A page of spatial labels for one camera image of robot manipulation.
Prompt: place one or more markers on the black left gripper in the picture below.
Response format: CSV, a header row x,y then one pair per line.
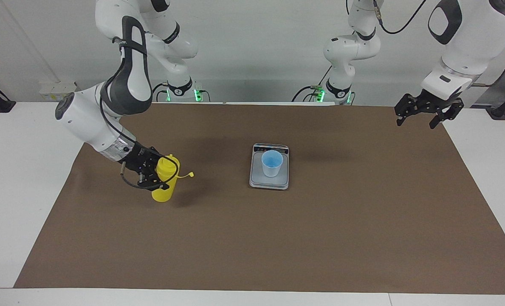
x,y
430,104

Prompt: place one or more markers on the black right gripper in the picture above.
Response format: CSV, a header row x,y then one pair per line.
x,y
142,163

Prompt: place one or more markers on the yellow squeeze bottle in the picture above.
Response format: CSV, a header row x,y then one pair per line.
x,y
164,193

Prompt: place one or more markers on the light blue plastic cup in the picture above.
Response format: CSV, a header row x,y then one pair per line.
x,y
272,168

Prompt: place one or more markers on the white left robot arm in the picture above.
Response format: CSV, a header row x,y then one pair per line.
x,y
469,38

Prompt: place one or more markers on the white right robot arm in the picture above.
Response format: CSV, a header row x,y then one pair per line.
x,y
86,123

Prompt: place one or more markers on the silver digital kitchen scale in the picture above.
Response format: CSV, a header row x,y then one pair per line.
x,y
269,182

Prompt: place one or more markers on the brown paper table mat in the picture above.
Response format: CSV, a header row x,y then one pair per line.
x,y
252,242

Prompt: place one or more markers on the white wall socket strip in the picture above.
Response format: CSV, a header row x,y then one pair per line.
x,y
59,91

